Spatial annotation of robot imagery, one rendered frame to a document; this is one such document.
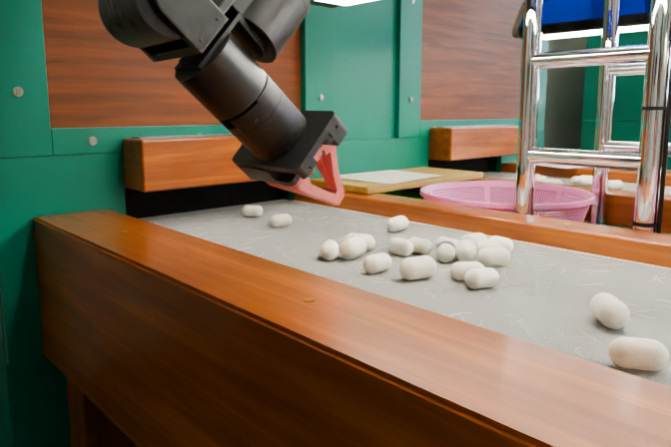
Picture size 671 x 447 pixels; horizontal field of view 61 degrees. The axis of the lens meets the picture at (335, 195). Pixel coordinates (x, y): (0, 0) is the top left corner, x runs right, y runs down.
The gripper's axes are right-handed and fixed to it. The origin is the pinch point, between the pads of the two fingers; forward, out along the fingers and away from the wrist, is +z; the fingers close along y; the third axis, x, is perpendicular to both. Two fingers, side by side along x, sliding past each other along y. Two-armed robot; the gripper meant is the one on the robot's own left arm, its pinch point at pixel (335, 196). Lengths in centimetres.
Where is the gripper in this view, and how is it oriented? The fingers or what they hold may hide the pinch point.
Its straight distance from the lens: 57.4
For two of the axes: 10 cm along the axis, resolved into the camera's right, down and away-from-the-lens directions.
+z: 5.5, 5.8, 6.1
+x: -4.9, 8.1, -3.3
